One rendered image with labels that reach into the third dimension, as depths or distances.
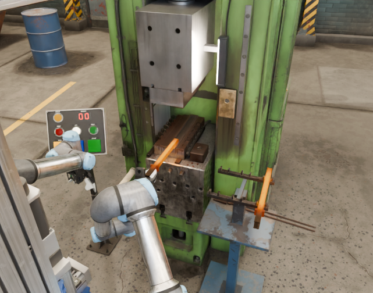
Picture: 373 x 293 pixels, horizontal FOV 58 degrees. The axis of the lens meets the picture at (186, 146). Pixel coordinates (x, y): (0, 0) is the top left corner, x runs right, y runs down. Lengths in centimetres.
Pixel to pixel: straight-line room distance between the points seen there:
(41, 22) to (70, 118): 428
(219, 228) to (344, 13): 640
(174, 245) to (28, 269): 172
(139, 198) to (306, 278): 173
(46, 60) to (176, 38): 489
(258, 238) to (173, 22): 119
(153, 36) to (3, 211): 122
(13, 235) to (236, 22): 137
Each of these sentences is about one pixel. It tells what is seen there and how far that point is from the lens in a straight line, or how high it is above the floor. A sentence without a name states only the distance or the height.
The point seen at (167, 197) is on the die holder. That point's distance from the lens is 224.
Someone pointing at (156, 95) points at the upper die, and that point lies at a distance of 191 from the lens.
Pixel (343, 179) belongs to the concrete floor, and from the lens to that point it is 368.
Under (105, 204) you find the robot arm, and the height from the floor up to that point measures 128.
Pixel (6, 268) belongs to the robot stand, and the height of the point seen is 147.
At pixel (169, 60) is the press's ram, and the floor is 153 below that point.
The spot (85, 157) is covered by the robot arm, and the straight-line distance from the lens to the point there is 156.
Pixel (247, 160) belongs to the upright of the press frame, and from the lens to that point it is 213.
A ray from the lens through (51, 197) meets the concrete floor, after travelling 341.
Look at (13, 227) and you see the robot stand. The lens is 87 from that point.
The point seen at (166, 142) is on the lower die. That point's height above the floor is 99.
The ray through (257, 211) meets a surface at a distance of 166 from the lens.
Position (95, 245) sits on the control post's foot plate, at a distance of 287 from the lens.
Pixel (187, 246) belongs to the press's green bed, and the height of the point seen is 15.
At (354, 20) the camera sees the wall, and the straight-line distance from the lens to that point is 786.
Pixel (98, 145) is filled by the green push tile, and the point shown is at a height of 101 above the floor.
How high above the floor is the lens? 213
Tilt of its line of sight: 34 degrees down
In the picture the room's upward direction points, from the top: 1 degrees counter-clockwise
